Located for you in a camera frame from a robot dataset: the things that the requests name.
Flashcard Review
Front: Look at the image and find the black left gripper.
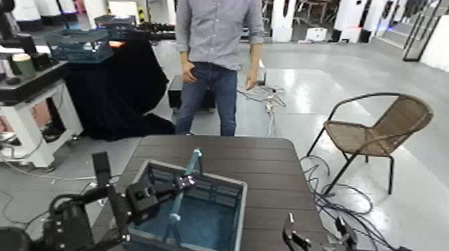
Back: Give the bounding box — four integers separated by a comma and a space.
125, 175, 196, 224

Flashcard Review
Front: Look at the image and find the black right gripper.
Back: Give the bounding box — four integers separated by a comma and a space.
282, 212, 373, 251

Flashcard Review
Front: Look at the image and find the blue folding crate with handle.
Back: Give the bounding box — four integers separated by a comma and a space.
124, 148, 248, 251

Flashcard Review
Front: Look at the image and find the person's left forearm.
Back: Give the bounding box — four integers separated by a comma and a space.
249, 42, 263, 71

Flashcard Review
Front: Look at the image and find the dark grey crate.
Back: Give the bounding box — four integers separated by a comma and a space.
94, 15, 138, 40

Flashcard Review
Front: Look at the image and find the blue crate with items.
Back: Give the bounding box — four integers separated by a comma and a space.
45, 28, 114, 64

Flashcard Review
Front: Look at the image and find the person's right hand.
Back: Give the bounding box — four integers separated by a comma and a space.
181, 61, 198, 85

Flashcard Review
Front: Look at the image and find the person's left hand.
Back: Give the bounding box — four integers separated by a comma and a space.
245, 68, 259, 91

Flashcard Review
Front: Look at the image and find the brown wicker chair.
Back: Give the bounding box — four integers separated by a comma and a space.
307, 91, 434, 196

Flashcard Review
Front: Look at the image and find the black draped cloth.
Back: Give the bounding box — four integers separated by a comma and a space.
64, 37, 176, 142

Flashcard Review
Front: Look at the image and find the small metal stand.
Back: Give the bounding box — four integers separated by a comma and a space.
257, 57, 267, 86

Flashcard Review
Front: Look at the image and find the person in grey shirt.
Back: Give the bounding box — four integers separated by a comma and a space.
174, 0, 265, 137

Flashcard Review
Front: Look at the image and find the white desk with black top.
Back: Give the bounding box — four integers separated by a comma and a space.
0, 61, 84, 169

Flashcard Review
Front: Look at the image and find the green cup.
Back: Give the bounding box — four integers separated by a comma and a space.
12, 53, 37, 78

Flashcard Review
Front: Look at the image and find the white pillar with black stripe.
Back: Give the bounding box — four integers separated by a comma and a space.
271, 0, 297, 43

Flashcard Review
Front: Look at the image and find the white box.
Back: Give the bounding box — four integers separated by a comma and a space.
305, 27, 329, 42

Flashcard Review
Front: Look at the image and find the wide white pillar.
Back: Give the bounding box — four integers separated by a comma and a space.
333, 0, 370, 43

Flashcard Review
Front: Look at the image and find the dark cable bundle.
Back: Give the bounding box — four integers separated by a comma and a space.
299, 156, 415, 251

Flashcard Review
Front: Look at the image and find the white power cable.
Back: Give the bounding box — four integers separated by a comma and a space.
238, 85, 287, 138

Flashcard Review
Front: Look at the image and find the grey floor cable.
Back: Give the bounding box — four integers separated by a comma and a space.
0, 140, 122, 232

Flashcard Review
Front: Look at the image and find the black metal frame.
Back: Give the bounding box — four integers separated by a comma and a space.
402, 0, 444, 63

